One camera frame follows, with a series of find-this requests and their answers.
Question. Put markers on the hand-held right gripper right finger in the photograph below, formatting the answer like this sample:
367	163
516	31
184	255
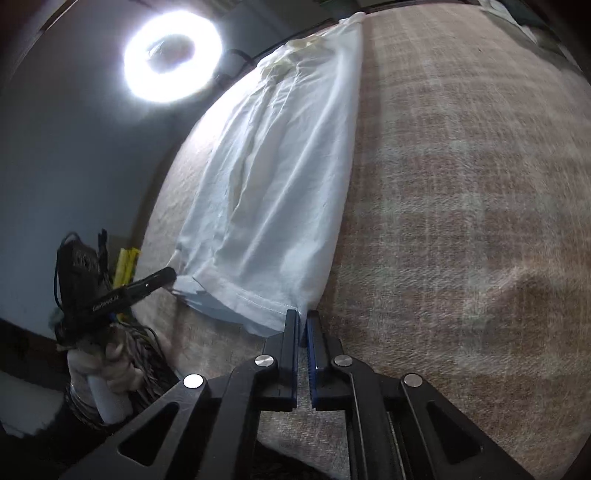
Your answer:
313	350

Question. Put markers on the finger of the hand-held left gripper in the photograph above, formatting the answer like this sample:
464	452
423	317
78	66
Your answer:
152	280

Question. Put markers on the yellow plastic object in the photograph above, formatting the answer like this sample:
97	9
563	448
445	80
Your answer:
125	265

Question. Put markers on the plaid blanket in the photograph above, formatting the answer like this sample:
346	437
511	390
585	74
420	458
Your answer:
452	194

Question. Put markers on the person's left hand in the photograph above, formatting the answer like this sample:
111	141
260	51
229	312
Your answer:
117	369

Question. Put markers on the dark cloth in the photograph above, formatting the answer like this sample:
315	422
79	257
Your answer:
512	16

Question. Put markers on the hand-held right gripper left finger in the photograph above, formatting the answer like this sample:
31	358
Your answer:
293	350

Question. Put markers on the white shirt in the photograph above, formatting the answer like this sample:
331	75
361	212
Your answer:
277	184

